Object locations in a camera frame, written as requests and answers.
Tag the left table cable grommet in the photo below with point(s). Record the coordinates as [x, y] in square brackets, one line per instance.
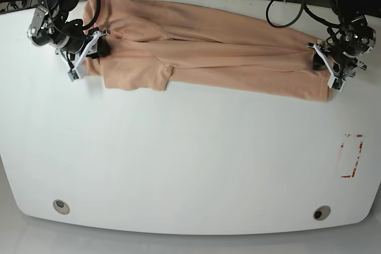
[61, 207]

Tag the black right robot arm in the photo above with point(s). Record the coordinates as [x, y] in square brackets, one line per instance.
[51, 27]

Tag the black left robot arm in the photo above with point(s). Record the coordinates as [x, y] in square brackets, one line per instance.
[355, 36]

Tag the peach orange T-shirt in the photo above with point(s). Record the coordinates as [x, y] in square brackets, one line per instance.
[154, 42]

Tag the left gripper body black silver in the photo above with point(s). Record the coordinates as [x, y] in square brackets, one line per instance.
[339, 60]

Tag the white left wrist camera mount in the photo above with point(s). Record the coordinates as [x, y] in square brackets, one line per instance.
[336, 80]

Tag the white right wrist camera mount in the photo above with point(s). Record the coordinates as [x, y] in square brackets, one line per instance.
[76, 69]

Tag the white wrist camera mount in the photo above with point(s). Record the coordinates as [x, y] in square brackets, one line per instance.
[336, 80]
[76, 69]

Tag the table cable grommet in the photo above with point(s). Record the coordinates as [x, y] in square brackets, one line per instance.
[61, 207]
[322, 213]

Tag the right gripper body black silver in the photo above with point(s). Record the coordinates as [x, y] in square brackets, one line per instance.
[71, 47]

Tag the red tape rectangle marking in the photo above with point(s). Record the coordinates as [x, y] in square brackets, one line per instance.
[349, 155]

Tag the right table cable grommet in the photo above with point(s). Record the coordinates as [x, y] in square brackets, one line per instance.
[322, 213]

